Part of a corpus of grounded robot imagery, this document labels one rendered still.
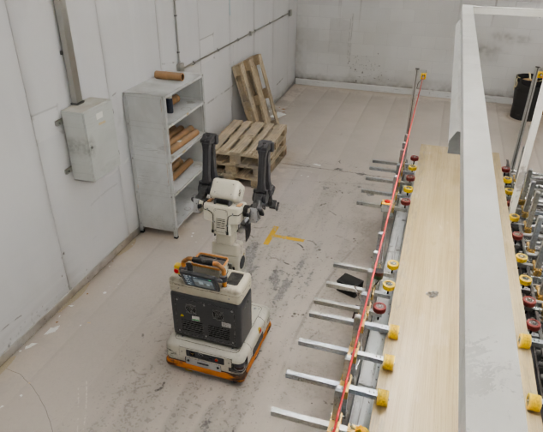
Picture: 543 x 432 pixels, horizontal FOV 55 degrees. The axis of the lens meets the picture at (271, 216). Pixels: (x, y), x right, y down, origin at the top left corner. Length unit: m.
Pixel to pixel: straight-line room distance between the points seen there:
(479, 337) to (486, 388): 0.10
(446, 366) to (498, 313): 2.21
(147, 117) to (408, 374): 3.44
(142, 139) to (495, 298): 4.70
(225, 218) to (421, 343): 1.54
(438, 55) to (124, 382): 8.53
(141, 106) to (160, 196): 0.95
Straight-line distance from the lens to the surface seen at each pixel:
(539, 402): 2.96
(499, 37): 10.80
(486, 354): 0.80
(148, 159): 5.41
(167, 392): 4.07
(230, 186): 3.67
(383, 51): 10.89
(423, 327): 3.27
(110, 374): 4.28
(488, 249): 1.03
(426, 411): 2.83
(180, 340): 4.02
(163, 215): 5.63
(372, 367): 3.37
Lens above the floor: 2.98
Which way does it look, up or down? 29 degrees down
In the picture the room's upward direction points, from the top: 1 degrees clockwise
